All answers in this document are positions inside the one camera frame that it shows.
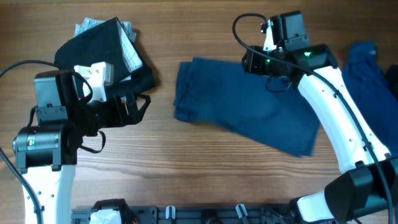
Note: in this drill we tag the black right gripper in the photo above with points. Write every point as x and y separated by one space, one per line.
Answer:
253 61

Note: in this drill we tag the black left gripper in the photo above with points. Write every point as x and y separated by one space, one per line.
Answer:
134 115

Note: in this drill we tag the dark blue denim shorts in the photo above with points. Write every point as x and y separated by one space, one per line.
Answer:
221 93

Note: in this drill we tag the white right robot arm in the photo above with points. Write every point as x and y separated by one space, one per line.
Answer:
368 180

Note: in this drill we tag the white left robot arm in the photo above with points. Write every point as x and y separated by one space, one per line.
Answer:
46 154

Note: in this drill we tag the folded dark green garment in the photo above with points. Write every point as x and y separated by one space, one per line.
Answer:
101 44

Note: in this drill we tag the folded light patterned garment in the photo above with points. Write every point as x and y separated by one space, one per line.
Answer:
126 36

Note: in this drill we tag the crumpled blue garment pile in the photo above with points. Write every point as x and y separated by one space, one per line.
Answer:
369 90

